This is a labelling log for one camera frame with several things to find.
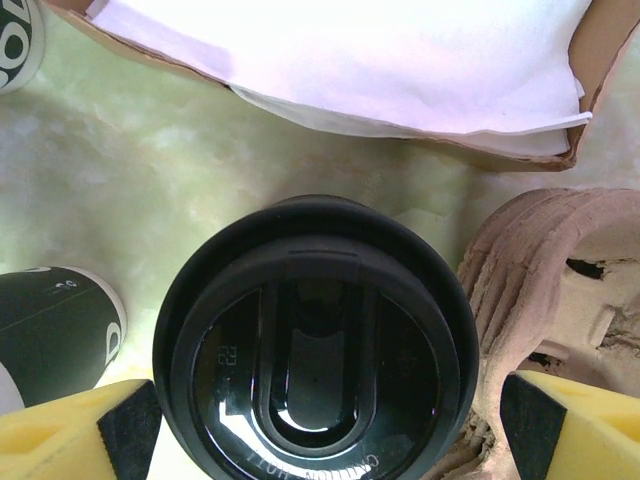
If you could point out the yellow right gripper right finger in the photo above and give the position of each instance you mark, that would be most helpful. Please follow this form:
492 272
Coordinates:
600 440

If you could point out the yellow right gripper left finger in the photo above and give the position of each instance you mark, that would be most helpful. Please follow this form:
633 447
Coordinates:
50 440

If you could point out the dark paper coffee cup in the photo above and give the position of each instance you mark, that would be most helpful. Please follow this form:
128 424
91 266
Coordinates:
50 325

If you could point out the black plastic cup lid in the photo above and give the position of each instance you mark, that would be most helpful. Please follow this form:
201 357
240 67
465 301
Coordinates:
315 400

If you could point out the stack of pulp cup carriers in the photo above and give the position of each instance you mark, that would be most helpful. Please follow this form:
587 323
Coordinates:
525 260

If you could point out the brown cardboard napkin tray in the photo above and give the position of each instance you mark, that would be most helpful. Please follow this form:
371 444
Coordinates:
600 60

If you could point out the stack of paper cups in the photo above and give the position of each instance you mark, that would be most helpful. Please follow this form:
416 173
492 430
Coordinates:
17 45

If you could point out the stack of white napkins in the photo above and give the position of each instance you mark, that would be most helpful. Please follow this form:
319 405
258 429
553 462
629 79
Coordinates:
350 60

